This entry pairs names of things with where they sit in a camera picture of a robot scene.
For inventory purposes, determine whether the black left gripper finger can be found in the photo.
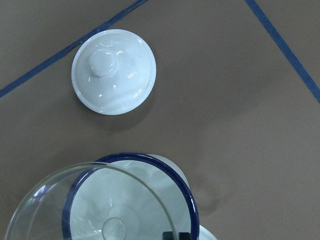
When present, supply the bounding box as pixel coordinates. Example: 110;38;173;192
162;231;191;240

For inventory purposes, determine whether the clear glass funnel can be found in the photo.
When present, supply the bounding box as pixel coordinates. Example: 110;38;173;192
5;162;179;240

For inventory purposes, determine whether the white enamel mug lid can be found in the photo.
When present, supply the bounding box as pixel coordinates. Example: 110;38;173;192
71;29;157;116

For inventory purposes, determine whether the white enamel mug blue rim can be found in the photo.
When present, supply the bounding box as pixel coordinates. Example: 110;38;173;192
61;152;217;240

